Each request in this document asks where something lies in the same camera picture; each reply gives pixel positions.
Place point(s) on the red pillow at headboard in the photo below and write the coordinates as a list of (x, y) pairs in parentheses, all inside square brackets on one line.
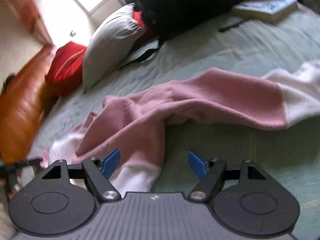
[(65, 73)]

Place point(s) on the left pink curtain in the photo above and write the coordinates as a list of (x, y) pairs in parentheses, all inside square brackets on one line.
[(30, 17)]

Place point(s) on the pink and white sweater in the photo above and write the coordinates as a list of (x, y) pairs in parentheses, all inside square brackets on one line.
[(135, 124)]

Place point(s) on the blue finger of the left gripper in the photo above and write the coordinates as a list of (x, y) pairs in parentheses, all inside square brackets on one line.
[(25, 163)]

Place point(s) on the black pen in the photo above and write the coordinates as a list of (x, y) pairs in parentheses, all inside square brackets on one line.
[(224, 29)]

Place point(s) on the green plaid bed blanket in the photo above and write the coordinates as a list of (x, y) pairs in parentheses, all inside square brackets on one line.
[(254, 48)]

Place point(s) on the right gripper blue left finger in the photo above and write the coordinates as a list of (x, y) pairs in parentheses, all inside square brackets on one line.
[(97, 174)]

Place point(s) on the grey pillow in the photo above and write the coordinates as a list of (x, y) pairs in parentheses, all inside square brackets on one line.
[(110, 45)]

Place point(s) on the paperback book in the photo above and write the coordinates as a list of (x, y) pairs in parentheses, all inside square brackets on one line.
[(265, 10)]

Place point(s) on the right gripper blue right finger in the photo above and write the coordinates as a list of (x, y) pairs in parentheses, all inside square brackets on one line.
[(210, 175)]

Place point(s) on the black backpack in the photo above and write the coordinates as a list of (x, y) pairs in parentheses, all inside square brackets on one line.
[(165, 19)]

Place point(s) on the wooden headboard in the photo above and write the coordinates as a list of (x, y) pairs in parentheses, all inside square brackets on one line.
[(24, 106)]

